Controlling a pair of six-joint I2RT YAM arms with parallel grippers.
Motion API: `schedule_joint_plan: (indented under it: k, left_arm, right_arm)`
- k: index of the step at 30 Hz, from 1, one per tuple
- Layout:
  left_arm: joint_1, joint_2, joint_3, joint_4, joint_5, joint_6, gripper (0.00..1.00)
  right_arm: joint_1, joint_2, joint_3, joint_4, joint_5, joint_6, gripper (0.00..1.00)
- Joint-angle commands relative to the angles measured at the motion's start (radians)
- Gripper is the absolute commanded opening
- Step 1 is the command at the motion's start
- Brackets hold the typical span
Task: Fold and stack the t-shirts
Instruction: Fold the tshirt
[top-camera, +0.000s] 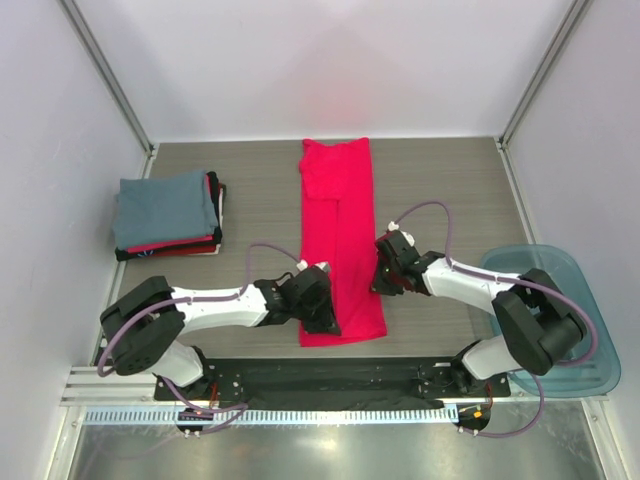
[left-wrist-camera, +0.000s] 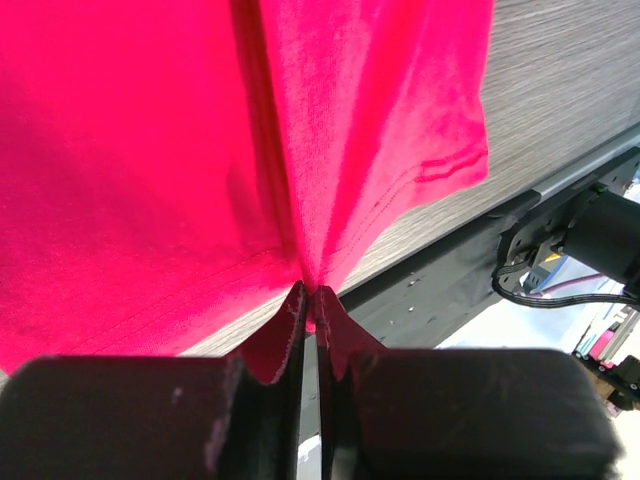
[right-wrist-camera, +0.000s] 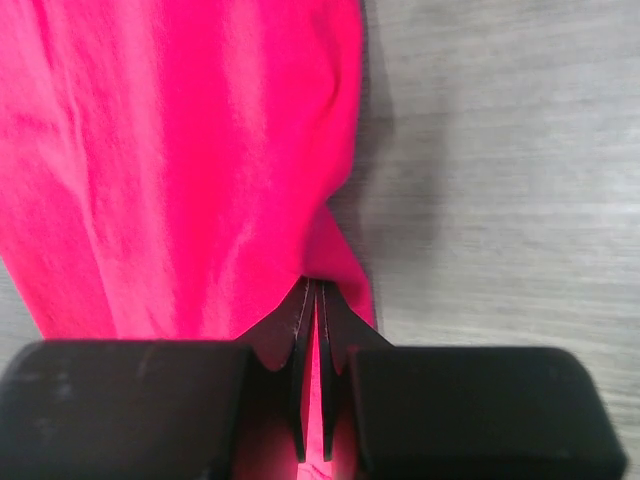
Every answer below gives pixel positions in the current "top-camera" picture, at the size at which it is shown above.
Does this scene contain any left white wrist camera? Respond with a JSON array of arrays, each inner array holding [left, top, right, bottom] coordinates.
[[296, 259, 331, 274]]

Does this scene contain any folded grey-blue t shirt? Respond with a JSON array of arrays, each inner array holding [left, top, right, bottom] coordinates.
[[113, 170, 219, 250]]

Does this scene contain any aluminium frame post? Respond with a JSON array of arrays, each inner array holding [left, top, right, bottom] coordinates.
[[496, 0, 592, 151], [57, 0, 154, 158]]

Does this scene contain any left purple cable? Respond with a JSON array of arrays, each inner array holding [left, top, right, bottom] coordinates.
[[95, 242, 311, 434]]

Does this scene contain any right aluminium frame post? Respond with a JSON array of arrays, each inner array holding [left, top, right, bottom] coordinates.
[[496, 0, 592, 151]]

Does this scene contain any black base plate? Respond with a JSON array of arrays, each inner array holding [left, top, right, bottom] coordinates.
[[183, 357, 511, 411]]

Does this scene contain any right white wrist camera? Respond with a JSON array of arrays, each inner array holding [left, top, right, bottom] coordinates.
[[387, 221, 415, 247]]

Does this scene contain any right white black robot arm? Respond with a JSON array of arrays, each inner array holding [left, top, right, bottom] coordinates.
[[371, 230, 593, 396]]

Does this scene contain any blue plastic bin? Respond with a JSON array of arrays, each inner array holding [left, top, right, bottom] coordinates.
[[479, 243, 623, 400]]

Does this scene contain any slotted cable duct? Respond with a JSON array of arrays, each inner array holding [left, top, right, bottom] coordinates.
[[84, 405, 458, 428]]

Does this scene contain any folded black t shirt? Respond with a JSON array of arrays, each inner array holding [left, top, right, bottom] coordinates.
[[113, 170, 226, 261]]

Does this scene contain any left aluminium frame post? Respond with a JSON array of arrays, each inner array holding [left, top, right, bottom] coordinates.
[[57, 0, 154, 158]]

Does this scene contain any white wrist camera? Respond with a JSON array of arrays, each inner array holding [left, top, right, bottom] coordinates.
[[387, 221, 415, 247], [296, 259, 331, 274]]

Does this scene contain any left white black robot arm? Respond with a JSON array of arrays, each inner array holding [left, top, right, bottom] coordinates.
[[98, 262, 341, 400]]

